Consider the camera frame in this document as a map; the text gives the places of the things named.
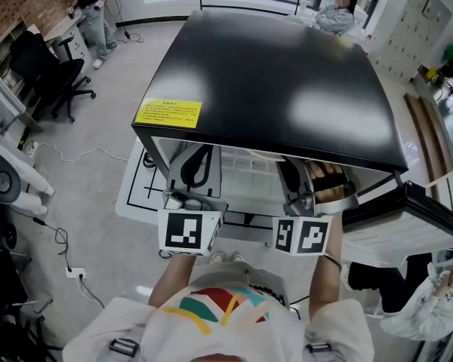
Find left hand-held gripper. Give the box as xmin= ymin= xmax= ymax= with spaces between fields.
xmin=157 ymin=144 xmax=228 ymax=256

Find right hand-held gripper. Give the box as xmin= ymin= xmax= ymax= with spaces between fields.
xmin=272 ymin=156 xmax=360 ymax=257

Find black mini fridge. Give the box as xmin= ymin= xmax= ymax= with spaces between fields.
xmin=131 ymin=10 xmax=453 ymax=269

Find person's right forearm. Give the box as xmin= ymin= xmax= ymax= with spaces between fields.
xmin=307 ymin=213 xmax=344 ymax=322

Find person's left forearm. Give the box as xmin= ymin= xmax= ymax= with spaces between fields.
xmin=147 ymin=253 xmax=197 ymax=308

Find person's right hand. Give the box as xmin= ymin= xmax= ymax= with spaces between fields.
xmin=307 ymin=162 xmax=347 ymax=204

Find white table with black lines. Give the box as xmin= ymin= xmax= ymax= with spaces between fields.
xmin=115 ymin=140 xmax=284 ymax=247

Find black wrist band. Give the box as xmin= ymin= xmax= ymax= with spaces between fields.
xmin=322 ymin=253 xmax=343 ymax=273

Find brown wooden boards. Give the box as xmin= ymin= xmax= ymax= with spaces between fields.
xmin=403 ymin=93 xmax=453 ymax=203

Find white power strip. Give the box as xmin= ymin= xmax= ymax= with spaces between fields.
xmin=64 ymin=265 xmax=88 ymax=279

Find white printed t-shirt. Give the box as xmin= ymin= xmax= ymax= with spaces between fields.
xmin=63 ymin=261 xmax=374 ymax=362

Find white lockers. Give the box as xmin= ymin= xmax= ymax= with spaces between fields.
xmin=373 ymin=0 xmax=453 ymax=86

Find black office chair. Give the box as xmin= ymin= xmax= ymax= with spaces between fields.
xmin=8 ymin=30 xmax=97 ymax=124

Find white floor fan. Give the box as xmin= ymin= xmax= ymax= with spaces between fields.
xmin=0 ymin=143 xmax=57 ymax=216

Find white shelf cabinet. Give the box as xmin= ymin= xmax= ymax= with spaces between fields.
xmin=0 ymin=13 xmax=90 ymax=71

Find white office desk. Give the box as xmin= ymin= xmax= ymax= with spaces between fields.
xmin=0 ymin=57 xmax=45 ymax=133

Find white floor cable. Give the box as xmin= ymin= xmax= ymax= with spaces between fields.
xmin=35 ymin=141 xmax=131 ymax=164

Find long black floor cable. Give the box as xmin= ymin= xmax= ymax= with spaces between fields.
xmin=77 ymin=275 xmax=106 ymax=311

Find black cable with adapter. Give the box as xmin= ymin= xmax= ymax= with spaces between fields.
xmin=7 ymin=205 xmax=73 ymax=273

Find black strap buckle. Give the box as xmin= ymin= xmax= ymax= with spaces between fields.
xmin=108 ymin=337 xmax=140 ymax=358
xmin=304 ymin=341 xmax=333 ymax=354

